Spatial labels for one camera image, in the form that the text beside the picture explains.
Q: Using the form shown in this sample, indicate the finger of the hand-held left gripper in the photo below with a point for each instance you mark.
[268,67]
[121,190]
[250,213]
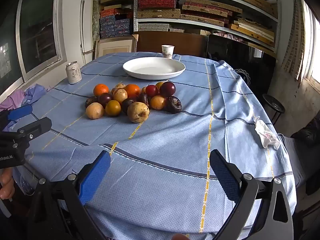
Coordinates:
[21,112]
[37,127]

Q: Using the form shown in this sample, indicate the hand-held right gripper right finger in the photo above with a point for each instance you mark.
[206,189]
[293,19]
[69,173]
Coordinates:
[223,177]

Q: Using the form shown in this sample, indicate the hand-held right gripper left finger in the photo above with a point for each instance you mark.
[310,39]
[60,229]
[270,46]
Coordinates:
[93,177]

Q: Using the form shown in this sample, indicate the dark purple passion fruit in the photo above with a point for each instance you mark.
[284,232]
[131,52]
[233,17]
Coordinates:
[145,99]
[174,104]
[90,101]
[127,104]

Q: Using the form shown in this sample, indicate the yellow plum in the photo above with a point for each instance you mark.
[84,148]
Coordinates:
[159,84]
[158,102]
[113,108]

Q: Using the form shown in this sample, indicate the dark red plum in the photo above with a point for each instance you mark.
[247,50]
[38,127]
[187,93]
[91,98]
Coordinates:
[105,98]
[167,89]

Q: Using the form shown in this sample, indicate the orange mandarin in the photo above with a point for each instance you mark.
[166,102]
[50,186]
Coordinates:
[101,90]
[133,90]

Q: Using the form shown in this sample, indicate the large speckled tan pear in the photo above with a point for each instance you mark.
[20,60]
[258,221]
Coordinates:
[138,112]

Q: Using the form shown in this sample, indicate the white plate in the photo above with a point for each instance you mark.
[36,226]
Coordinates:
[153,68]

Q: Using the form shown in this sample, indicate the person's left hand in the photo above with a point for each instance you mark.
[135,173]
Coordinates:
[6,183]

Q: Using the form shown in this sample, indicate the person's right hand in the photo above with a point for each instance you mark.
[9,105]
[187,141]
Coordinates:
[181,237]

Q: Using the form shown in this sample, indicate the lilac cloth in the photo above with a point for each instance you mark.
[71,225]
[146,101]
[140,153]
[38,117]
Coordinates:
[15,100]

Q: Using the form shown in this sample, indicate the crumpled white tissue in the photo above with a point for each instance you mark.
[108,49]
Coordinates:
[266,136]

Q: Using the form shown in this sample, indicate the white drink can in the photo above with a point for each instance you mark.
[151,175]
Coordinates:
[73,73]

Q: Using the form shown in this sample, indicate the grey framed window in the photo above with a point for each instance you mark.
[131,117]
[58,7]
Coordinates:
[37,30]

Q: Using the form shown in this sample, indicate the black round stool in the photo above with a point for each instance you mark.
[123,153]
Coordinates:
[273,103]

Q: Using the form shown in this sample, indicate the black bag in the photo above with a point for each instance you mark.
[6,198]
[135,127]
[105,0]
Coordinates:
[308,132]

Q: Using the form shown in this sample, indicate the white pole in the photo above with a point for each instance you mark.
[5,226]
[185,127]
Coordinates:
[82,30]

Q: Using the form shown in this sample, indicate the marbled board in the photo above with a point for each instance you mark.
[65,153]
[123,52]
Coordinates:
[95,25]

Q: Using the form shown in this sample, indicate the black screen panel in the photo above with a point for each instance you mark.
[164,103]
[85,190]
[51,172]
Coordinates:
[237,55]

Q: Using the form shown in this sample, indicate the stack of blue patterned boxes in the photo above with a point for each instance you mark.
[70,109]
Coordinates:
[115,27]

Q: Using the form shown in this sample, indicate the white paper cup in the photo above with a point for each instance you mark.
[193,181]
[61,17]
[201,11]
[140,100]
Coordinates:
[167,52]

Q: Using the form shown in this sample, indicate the brown wooden board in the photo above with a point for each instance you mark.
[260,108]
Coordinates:
[150,41]

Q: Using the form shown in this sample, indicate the pink cloth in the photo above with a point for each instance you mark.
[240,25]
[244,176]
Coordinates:
[230,35]

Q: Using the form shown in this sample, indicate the white metal shelving rack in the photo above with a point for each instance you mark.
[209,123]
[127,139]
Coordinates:
[135,10]

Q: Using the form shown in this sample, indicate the patterned curtain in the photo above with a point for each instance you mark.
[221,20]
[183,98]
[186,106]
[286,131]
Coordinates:
[292,37]

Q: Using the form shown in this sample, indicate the bright window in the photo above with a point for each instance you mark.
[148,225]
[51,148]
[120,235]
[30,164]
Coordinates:
[312,42]

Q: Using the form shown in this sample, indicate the stack of tan patterned boxes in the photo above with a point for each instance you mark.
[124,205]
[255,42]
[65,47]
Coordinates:
[207,10]

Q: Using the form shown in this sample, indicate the wooden picture frame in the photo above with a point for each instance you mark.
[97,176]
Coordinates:
[115,46]

